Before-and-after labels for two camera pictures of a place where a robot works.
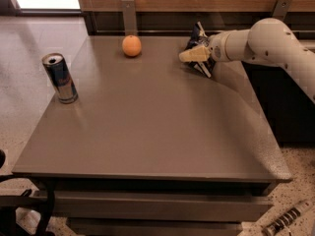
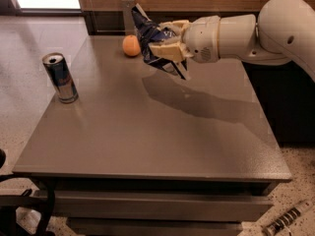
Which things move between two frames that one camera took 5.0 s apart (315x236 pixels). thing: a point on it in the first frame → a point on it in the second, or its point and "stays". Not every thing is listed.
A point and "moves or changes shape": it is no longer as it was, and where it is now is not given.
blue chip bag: [200, 39] moves or changes shape
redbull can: [61, 78] stays
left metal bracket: [129, 11] stays
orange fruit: [132, 45] stays
